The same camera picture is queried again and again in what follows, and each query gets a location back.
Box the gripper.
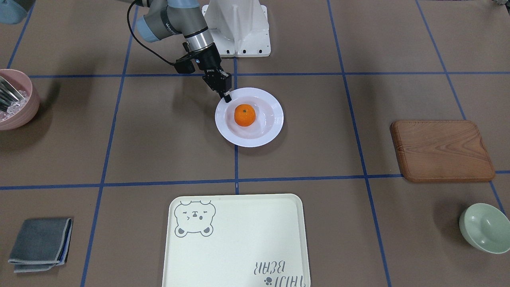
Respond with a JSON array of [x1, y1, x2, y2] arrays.
[[187, 43, 232, 103]]

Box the orange fruit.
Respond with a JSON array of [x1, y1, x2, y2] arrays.
[[234, 104, 257, 127]]

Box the white plate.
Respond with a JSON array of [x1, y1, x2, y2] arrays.
[[215, 87, 284, 147]]

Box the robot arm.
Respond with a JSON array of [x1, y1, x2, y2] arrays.
[[128, 0, 232, 103]]

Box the cream bear tray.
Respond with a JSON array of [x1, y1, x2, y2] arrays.
[[161, 194, 312, 287]]

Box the pink bowl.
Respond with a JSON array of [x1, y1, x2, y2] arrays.
[[0, 69, 41, 131]]

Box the clear plastic ice cubes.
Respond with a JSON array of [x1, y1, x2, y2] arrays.
[[0, 90, 30, 122]]

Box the metal tongs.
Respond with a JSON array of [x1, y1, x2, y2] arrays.
[[0, 76, 26, 113]]

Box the wooden cutting board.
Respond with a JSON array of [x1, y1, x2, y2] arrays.
[[390, 120, 496, 182]]

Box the grey folded cloth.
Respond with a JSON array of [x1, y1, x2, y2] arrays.
[[8, 218, 73, 273]]

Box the green bowl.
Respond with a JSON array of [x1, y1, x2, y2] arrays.
[[459, 203, 510, 254]]

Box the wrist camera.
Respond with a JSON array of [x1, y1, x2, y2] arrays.
[[173, 55, 196, 74]]

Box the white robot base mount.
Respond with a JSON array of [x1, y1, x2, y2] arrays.
[[202, 0, 271, 58]]

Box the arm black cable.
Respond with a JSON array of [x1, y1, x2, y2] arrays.
[[127, 0, 178, 66]]

